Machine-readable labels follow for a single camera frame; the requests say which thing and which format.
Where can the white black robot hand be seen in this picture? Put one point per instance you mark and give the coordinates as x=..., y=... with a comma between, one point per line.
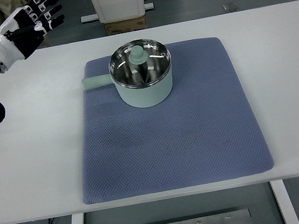
x=25, y=29

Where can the green pot with handle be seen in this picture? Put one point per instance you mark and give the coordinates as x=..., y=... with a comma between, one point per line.
x=141, y=98

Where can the cardboard box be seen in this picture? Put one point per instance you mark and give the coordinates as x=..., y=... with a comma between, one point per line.
x=126, y=25

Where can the glass lid green knob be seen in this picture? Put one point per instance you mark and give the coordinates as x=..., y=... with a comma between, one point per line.
x=140, y=63

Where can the floor outlet cover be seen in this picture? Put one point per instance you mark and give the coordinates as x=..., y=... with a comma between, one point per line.
x=230, y=7

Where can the blue quilted mat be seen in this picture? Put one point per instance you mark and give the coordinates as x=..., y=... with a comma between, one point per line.
x=203, y=132

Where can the white table leg right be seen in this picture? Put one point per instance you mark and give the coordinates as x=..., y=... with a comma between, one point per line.
x=284, y=203

